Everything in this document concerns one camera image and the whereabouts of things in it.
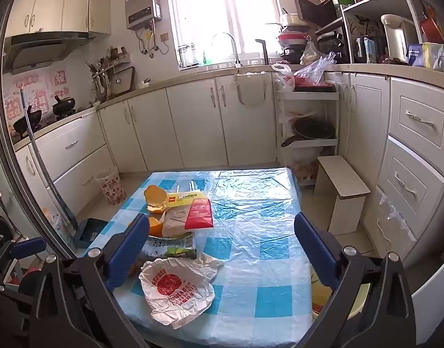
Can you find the stack of red pots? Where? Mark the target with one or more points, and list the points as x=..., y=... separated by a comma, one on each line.
x=291, y=36

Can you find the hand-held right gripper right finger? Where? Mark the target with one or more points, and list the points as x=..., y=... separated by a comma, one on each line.
x=314, y=248

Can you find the white over-door towel hanger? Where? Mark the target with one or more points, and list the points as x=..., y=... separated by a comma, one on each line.
x=250, y=89

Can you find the green and white packet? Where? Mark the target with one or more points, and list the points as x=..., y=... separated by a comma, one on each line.
x=171, y=248

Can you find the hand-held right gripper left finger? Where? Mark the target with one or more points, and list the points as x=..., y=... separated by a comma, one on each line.
x=128, y=248

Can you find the blue box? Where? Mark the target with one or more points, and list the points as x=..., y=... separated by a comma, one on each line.
x=417, y=55

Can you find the large orange peel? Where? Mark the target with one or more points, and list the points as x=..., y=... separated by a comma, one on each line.
x=156, y=197

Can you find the red and yellow packet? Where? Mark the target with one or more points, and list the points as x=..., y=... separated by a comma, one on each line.
x=194, y=212

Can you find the wall utensil rack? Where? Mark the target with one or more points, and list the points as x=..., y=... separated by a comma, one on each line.
x=106, y=69

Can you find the clear plastic bag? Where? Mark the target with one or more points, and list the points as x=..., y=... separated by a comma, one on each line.
x=316, y=69

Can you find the dark cutting board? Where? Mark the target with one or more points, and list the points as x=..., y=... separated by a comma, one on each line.
x=123, y=79

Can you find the small orange peel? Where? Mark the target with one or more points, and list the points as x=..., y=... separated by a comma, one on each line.
x=156, y=226

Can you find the clear plastic film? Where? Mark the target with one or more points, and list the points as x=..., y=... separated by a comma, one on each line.
x=396, y=214

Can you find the yellow plastic stool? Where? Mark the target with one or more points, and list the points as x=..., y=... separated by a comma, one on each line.
x=340, y=292

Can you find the pink wall stickers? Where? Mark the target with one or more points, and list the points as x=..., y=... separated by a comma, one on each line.
x=33, y=94

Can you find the grey wall water heater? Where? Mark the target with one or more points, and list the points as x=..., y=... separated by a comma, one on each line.
x=143, y=5

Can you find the grey range hood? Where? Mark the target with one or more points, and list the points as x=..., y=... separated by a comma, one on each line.
x=44, y=49

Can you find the white shopping bag red print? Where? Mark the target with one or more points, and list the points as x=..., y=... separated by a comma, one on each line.
x=283, y=78

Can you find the white red-printed plastic bag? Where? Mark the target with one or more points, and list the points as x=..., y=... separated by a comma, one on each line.
x=175, y=290

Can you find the bin with orange bag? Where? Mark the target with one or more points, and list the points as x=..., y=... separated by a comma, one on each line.
x=58, y=226

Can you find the black cooking pot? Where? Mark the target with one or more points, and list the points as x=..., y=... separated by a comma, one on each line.
x=64, y=108

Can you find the white shelf unit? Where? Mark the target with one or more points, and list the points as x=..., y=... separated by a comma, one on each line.
x=374, y=5

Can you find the white wooden stool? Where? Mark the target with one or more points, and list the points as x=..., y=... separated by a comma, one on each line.
x=343, y=181

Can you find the blue checkered plastic tablecloth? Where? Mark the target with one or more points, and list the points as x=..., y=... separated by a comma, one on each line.
x=243, y=232

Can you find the white upper kitchen cabinets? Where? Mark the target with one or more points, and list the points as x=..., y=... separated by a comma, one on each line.
x=58, y=9

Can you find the white paper wrapper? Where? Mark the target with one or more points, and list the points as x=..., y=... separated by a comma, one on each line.
x=175, y=223

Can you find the kitchen window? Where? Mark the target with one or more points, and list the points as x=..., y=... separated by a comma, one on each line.
x=229, y=14

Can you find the white rolling cart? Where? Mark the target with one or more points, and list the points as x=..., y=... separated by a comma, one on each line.
x=332, y=116

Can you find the white base kitchen cabinets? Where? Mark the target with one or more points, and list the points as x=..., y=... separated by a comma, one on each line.
x=193, y=123

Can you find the chrome sink faucet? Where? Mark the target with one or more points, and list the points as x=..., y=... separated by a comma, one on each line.
x=233, y=43

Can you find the patterned white waste basket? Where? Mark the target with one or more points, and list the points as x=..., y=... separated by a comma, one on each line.
x=111, y=186

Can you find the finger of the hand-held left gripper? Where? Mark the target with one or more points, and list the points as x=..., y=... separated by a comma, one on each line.
x=28, y=247

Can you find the black wok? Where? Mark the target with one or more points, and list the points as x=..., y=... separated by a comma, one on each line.
x=26, y=120

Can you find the black faucet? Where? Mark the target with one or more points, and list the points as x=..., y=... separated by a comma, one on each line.
x=263, y=49

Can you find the black microwave oven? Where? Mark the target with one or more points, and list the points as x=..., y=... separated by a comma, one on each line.
x=314, y=9

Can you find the black frying pan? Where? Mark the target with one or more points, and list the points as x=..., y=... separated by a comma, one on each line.
x=312, y=130

